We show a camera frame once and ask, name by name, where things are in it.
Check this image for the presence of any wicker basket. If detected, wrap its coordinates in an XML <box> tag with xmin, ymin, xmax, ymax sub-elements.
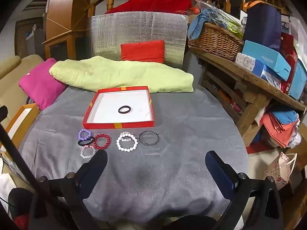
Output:
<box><xmin>188</xmin><ymin>22</ymin><xmax>244</xmax><ymax>62</ymax></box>

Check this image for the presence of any red bead bracelet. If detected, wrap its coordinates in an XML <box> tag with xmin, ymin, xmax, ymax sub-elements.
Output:
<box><xmin>93</xmin><ymin>134</ymin><xmax>111</xmax><ymax>150</ymax></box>

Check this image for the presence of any grey translucent bangle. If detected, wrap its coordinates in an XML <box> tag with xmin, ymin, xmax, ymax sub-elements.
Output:
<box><xmin>139</xmin><ymin>130</ymin><xmax>160</xmax><ymax>146</ymax></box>

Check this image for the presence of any wooden bench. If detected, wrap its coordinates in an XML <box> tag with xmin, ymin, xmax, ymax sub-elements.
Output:
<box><xmin>191</xmin><ymin>49</ymin><xmax>307</xmax><ymax>146</ymax></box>

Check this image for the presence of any red gift bag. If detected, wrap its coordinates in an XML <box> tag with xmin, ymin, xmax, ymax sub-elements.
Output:
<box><xmin>279</xmin><ymin>32</ymin><xmax>299</xmax><ymax>94</ymax></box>

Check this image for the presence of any magenta cushion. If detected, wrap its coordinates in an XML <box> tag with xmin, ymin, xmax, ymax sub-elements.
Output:
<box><xmin>19</xmin><ymin>58</ymin><xmax>69</xmax><ymax>111</ymax></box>

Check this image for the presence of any clear plastic bag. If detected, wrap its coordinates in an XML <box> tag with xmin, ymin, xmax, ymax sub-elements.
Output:
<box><xmin>194</xmin><ymin>0</ymin><xmax>245</xmax><ymax>39</ymax></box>

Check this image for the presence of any navy bag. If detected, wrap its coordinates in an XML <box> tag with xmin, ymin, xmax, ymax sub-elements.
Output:
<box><xmin>243</xmin><ymin>1</ymin><xmax>282</xmax><ymax>52</ymax></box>

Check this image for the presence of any grey blanket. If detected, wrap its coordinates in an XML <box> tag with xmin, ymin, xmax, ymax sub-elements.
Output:
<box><xmin>18</xmin><ymin>84</ymin><xmax>250</xmax><ymax>226</ymax></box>

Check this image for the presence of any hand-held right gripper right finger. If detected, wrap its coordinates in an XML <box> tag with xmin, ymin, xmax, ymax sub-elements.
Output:
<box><xmin>205</xmin><ymin>150</ymin><xmax>285</xmax><ymax>230</ymax></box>

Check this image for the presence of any wooden cabinet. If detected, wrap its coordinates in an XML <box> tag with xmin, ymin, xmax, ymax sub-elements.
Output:
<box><xmin>42</xmin><ymin>0</ymin><xmax>93</xmax><ymax>61</ymax></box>

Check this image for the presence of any blue cloth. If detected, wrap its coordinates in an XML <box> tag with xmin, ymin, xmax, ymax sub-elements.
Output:
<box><xmin>187</xmin><ymin>9</ymin><xmax>223</xmax><ymax>40</ymax></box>

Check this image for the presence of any red shallow box tray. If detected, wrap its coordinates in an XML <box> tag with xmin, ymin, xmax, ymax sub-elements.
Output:
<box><xmin>83</xmin><ymin>86</ymin><xmax>154</xmax><ymax>130</ymax></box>

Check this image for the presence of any light green folded blanket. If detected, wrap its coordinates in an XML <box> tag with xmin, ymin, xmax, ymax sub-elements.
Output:
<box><xmin>49</xmin><ymin>56</ymin><xmax>194</xmax><ymax>93</ymax></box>

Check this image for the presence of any beige sofa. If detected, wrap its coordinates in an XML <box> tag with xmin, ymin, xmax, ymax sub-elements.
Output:
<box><xmin>0</xmin><ymin>54</ymin><xmax>45</xmax><ymax>125</ymax></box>

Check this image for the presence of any red cloth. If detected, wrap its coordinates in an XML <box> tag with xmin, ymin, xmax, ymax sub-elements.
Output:
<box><xmin>104</xmin><ymin>0</ymin><xmax>199</xmax><ymax>15</ymax></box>

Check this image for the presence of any orange box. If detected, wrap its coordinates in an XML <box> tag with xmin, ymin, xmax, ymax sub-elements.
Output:
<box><xmin>0</xmin><ymin>103</ymin><xmax>40</xmax><ymax>154</ymax></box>

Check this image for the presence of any blue box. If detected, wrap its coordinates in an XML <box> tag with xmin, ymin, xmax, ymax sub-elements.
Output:
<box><xmin>288</xmin><ymin>57</ymin><xmax>307</xmax><ymax>101</ymax></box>

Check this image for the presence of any floral paper bag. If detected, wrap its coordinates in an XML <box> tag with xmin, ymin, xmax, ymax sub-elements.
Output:
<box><xmin>264</xmin><ymin>152</ymin><xmax>298</xmax><ymax>191</ymax></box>

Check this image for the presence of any silver foil insulation mat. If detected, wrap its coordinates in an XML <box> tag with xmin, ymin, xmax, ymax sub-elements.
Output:
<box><xmin>87</xmin><ymin>11</ymin><xmax>189</xmax><ymax>69</ymax></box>

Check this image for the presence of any white floral box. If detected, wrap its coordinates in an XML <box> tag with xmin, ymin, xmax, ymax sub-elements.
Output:
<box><xmin>234</xmin><ymin>52</ymin><xmax>264</xmax><ymax>77</ymax></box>

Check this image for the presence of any black hair tie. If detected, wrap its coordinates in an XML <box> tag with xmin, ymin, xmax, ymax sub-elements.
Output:
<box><xmin>78</xmin><ymin>136</ymin><xmax>96</xmax><ymax>146</ymax></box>

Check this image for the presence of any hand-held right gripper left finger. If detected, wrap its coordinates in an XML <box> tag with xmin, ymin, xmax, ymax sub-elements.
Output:
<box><xmin>31</xmin><ymin>150</ymin><xmax>108</xmax><ymax>230</ymax></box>

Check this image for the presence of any stack of folded cloths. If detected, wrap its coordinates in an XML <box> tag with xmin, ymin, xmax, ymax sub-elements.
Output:
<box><xmin>262</xmin><ymin>110</ymin><xmax>300</xmax><ymax>149</ymax></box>

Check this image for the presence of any pink bead bracelet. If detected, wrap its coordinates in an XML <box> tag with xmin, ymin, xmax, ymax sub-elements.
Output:
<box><xmin>80</xmin><ymin>146</ymin><xmax>96</xmax><ymax>159</ymax></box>

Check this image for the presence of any white bead bracelet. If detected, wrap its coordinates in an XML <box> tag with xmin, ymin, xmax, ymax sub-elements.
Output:
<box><xmin>116</xmin><ymin>134</ymin><xmax>139</xmax><ymax>152</ymax></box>

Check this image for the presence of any purple bead bracelet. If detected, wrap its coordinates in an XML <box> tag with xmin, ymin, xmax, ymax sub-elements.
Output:
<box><xmin>78</xmin><ymin>129</ymin><xmax>93</xmax><ymax>141</ymax></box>

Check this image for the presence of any clear small bead bracelet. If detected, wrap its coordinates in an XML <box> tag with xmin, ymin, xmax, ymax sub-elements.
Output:
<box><xmin>119</xmin><ymin>131</ymin><xmax>134</xmax><ymax>142</ymax></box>

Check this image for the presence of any black cable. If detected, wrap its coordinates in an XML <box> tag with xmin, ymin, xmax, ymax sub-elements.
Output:
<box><xmin>0</xmin><ymin>105</ymin><xmax>63</xmax><ymax>211</ymax></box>

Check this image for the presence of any teal cardboard box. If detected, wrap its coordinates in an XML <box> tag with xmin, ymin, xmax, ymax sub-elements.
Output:
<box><xmin>242</xmin><ymin>40</ymin><xmax>292</xmax><ymax>81</ymax></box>

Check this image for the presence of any red cushion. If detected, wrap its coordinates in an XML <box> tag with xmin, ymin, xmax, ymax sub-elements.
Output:
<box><xmin>120</xmin><ymin>40</ymin><xmax>165</xmax><ymax>64</ymax></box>

